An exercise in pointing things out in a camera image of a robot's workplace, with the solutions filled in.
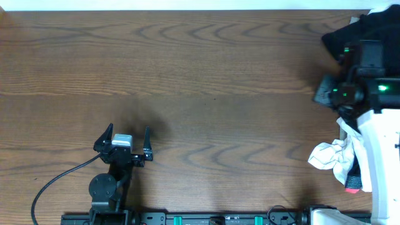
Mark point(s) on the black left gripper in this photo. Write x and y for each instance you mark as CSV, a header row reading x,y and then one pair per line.
x,y
124,154

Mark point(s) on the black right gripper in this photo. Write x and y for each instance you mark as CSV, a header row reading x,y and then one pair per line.
x,y
320,94

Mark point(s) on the black polo shirt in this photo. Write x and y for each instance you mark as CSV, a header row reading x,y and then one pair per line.
x,y
378,26

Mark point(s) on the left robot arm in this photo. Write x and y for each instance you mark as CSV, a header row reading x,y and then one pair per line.
x,y
109,190

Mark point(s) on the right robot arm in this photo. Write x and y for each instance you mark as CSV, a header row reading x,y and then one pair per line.
x,y
368,109

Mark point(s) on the white crumpled garment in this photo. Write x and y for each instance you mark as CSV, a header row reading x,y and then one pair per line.
x,y
339,156

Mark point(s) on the beige cloth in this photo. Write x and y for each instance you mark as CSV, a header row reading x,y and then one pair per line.
x,y
354,20

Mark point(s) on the black red sock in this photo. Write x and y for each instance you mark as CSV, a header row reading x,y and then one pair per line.
x,y
353,181

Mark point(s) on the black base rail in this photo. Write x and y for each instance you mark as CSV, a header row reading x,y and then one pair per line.
x,y
160,218

